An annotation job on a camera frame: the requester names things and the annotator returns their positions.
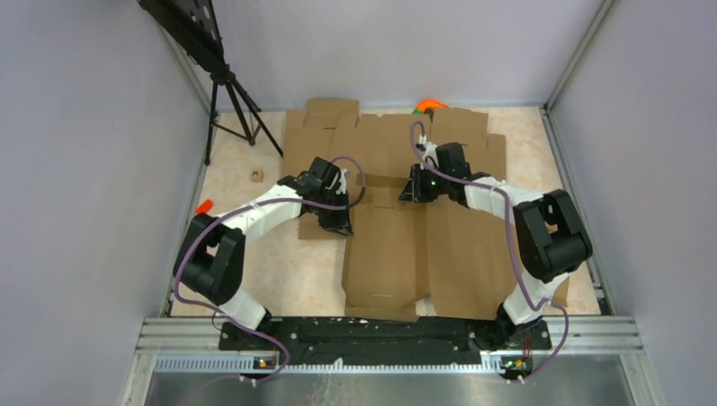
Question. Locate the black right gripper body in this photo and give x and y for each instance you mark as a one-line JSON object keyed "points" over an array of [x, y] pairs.
{"points": [[440, 189]]}

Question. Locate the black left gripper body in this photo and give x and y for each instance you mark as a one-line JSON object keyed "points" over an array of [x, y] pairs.
{"points": [[331, 198]]}

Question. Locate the brown cardboard box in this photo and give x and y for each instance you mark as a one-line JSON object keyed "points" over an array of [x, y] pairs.
{"points": [[406, 260]]}

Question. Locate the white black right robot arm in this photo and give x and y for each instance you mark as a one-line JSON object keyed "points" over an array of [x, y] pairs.
{"points": [[546, 238]]}

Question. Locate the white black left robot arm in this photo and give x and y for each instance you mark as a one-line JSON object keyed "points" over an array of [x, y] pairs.
{"points": [[211, 257]]}

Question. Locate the flat cardboard sheet pile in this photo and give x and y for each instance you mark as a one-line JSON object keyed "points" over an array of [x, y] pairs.
{"points": [[381, 145]]}

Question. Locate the small wooden letter cube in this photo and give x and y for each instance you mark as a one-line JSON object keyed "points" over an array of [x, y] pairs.
{"points": [[257, 176]]}

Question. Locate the orange green toy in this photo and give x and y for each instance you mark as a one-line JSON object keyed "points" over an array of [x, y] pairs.
{"points": [[428, 104]]}

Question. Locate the small orange block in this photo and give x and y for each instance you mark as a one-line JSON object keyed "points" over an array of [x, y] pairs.
{"points": [[204, 207]]}

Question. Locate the black tripod music stand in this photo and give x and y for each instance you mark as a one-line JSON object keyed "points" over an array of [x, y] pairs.
{"points": [[193, 25]]}

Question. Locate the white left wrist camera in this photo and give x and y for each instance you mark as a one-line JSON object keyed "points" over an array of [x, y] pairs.
{"points": [[339, 185]]}

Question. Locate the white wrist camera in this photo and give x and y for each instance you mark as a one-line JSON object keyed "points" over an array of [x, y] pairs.
{"points": [[427, 150], [339, 185]]}

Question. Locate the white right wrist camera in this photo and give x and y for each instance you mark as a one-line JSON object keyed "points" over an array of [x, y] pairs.
{"points": [[427, 150]]}

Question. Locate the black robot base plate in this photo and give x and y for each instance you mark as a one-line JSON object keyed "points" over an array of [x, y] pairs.
{"points": [[430, 340]]}

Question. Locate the white slotted cable duct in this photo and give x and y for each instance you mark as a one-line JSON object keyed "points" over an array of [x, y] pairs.
{"points": [[261, 365]]}

